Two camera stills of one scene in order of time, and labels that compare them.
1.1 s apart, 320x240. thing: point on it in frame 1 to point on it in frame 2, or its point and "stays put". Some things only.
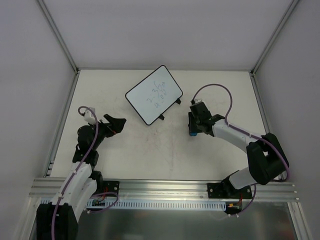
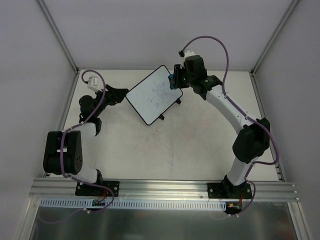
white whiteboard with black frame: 153,95 stays put
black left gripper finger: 115,125 to 119,97
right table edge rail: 257,90 stays put
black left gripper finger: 116,122 to 113,93
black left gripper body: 109,127 to 110,94
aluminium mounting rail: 49,187 stays put
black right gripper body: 193,125 to 177,76
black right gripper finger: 192,125 to 179,76
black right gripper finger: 206,128 to 182,75
